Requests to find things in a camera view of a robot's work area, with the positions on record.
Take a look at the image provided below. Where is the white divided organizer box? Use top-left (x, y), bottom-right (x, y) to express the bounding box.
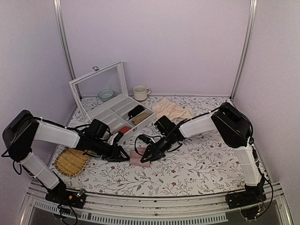
top-left (80, 94), bottom-right (156, 144)

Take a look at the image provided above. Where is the aluminium front rail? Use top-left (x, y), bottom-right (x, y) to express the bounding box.
top-left (19, 182), bottom-right (296, 225)

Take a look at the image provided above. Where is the woven bamboo tray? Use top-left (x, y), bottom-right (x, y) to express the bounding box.
top-left (54, 148), bottom-right (90, 177)

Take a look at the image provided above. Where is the cream beige underwear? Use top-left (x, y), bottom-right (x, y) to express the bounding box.
top-left (151, 98), bottom-right (194, 121)

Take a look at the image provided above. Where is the black rolled garment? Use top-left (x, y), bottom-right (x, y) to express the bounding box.
top-left (127, 105), bottom-right (144, 118)

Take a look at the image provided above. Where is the white ceramic mug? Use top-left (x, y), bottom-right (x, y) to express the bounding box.
top-left (133, 85), bottom-right (151, 101)

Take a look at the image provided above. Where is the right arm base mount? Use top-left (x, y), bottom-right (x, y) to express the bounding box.
top-left (225, 185), bottom-right (266, 209)

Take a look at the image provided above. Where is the red rolled garment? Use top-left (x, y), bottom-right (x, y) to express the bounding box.
top-left (119, 126), bottom-right (131, 135)

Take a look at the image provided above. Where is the white framed glass lid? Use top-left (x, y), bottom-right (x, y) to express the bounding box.
top-left (69, 61), bottom-right (128, 114)

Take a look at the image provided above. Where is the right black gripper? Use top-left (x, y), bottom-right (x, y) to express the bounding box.
top-left (142, 133), bottom-right (174, 164)

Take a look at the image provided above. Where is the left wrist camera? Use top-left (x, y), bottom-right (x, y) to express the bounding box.
top-left (85, 119), bottom-right (124, 143)

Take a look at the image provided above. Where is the pink and white underwear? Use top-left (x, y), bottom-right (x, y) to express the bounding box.
top-left (129, 147), bottom-right (151, 168)

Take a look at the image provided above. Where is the floral patterned table mat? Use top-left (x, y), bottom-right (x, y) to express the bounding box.
top-left (45, 95), bottom-right (267, 197)

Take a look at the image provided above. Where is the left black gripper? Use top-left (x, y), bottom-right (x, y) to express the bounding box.
top-left (91, 137), bottom-right (130, 162)

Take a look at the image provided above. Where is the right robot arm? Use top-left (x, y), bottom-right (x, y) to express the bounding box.
top-left (139, 102), bottom-right (265, 204)

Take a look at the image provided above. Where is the right aluminium corner post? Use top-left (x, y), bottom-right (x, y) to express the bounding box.
top-left (230, 0), bottom-right (257, 101)

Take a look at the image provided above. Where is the clear glass bowl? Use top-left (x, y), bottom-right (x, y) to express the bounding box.
top-left (98, 89), bottom-right (115, 101)

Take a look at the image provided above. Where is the olive rolled garment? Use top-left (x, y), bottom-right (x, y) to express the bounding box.
top-left (132, 112), bottom-right (151, 126)

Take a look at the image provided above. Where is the left aluminium corner post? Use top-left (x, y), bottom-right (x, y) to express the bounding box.
top-left (53, 0), bottom-right (75, 80)

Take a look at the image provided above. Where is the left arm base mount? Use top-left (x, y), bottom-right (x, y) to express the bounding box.
top-left (45, 182), bottom-right (86, 209)

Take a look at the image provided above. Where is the aluminium corner post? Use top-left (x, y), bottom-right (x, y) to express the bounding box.
top-left (53, 0), bottom-right (75, 80)
top-left (230, 0), bottom-right (257, 101)

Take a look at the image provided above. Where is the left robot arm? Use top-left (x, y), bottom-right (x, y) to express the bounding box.
top-left (1, 110), bottom-right (129, 203)

